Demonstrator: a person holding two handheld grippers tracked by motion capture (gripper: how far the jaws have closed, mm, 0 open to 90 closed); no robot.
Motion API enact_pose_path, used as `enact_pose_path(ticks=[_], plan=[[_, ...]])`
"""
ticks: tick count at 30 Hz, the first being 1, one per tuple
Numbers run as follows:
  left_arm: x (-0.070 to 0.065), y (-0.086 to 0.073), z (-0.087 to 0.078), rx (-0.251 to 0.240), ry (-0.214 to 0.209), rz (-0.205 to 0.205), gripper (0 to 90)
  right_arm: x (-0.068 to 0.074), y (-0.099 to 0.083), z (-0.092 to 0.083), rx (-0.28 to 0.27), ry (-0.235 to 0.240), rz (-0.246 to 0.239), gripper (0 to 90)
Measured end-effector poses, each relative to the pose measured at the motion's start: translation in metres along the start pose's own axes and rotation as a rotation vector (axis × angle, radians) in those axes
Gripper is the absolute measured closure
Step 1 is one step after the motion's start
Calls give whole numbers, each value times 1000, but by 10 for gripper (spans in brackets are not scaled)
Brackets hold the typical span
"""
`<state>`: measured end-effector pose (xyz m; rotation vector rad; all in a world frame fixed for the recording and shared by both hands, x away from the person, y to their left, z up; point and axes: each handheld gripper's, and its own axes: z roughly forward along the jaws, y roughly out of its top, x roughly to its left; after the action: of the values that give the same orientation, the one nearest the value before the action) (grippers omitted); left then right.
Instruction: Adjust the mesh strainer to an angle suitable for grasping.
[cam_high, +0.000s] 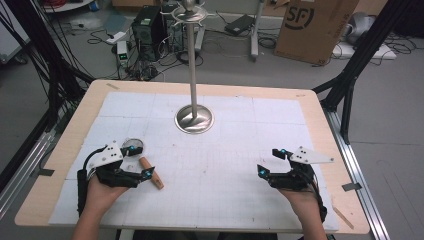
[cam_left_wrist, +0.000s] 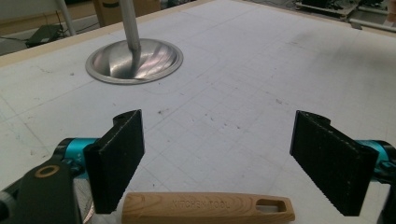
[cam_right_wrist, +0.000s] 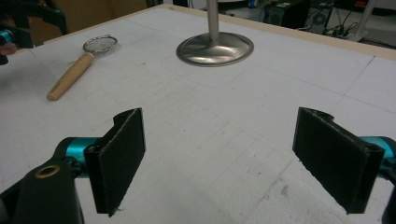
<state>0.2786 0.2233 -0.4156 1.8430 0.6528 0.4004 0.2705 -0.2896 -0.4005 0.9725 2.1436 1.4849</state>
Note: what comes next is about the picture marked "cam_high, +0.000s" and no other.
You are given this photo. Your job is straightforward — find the pizza cutter with wooden handle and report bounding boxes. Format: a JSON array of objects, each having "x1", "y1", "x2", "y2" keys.
[{"x1": 121, "y1": 137, "x2": 166, "y2": 191}]

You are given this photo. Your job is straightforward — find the black computer tower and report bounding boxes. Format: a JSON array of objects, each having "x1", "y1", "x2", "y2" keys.
[{"x1": 131, "y1": 5, "x2": 167, "y2": 63}]

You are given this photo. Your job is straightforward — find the black metal frame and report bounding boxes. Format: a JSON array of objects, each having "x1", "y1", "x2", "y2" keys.
[
  {"x1": 4, "y1": 0, "x2": 95, "y2": 132},
  {"x1": 312, "y1": 0, "x2": 413, "y2": 146}
]

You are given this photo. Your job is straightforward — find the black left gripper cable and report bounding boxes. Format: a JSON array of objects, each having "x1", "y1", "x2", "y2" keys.
[{"x1": 76, "y1": 145, "x2": 108, "y2": 218}]

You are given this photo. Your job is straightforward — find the brown cardboard box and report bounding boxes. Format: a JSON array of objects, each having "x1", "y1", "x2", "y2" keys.
[{"x1": 273, "y1": 0, "x2": 360, "y2": 66}]

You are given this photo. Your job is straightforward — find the person's left hand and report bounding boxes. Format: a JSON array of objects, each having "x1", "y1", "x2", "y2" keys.
[{"x1": 85, "y1": 175, "x2": 130, "y2": 215}]

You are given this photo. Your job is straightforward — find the white box with green display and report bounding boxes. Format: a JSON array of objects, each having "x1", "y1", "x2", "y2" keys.
[{"x1": 116, "y1": 40, "x2": 130, "y2": 67}]

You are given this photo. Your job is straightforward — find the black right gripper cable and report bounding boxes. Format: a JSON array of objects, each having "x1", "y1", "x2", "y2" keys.
[{"x1": 308, "y1": 166, "x2": 329, "y2": 224}]

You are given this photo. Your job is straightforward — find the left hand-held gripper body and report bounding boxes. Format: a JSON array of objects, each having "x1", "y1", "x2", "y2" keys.
[{"x1": 87, "y1": 140, "x2": 141, "y2": 189}]

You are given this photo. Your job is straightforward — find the metal stand with hooks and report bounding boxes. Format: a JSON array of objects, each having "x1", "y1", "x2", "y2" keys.
[{"x1": 159, "y1": 0, "x2": 215, "y2": 136}]

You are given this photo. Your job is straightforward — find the white power strip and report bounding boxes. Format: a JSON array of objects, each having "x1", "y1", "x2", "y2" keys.
[{"x1": 105, "y1": 31, "x2": 128, "y2": 46}]

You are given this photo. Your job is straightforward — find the black floor cable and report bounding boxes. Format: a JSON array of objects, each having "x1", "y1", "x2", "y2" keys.
[{"x1": 87, "y1": 28, "x2": 116, "y2": 46}]

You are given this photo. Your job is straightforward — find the grey computer tower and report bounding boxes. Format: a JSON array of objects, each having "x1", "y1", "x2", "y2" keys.
[{"x1": 162, "y1": 2, "x2": 188, "y2": 54}]

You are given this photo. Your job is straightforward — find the aluminium rail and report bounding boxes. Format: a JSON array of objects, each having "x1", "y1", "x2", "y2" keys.
[
  {"x1": 322, "y1": 107, "x2": 392, "y2": 240},
  {"x1": 0, "y1": 129, "x2": 57, "y2": 219}
]

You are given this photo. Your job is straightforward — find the long beige tape strip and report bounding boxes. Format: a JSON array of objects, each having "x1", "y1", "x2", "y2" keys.
[{"x1": 331, "y1": 204, "x2": 355, "y2": 231}]

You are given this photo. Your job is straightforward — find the person's right hand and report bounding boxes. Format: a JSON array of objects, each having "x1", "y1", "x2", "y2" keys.
[{"x1": 277, "y1": 188, "x2": 322, "y2": 220}]

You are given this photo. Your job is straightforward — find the white stand post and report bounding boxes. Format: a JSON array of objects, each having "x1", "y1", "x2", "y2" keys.
[{"x1": 249, "y1": 0, "x2": 265, "y2": 63}]

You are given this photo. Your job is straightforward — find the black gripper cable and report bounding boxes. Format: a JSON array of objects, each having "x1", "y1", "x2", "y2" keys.
[
  {"x1": 76, "y1": 145, "x2": 108, "y2": 218},
  {"x1": 308, "y1": 166, "x2": 329, "y2": 224}
]

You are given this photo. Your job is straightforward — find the white gridded mat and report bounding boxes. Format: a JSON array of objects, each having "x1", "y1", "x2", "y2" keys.
[{"x1": 48, "y1": 91, "x2": 340, "y2": 233}]

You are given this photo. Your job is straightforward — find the flat black device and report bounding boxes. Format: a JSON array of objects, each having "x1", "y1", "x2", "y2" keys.
[{"x1": 224, "y1": 13, "x2": 256, "y2": 37}]

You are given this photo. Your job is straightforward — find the grey tape piece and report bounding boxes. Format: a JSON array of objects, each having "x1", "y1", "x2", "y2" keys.
[{"x1": 341, "y1": 182, "x2": 363, "y2": 193}]

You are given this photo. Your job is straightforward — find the white round table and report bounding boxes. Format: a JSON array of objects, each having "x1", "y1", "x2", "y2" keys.
[{"x1": 42, "y1": 0, "x2": 95, "y2": 14}]

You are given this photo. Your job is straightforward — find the white flat board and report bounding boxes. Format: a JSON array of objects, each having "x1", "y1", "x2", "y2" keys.
[{"x1": 332, "y1": 42, "x2": 398, "y2": 61}]

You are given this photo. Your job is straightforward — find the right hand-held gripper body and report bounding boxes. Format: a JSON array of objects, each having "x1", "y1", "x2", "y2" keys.
[{"x1": 268, "y1": 145, "x2": 335, "y2": 192}]

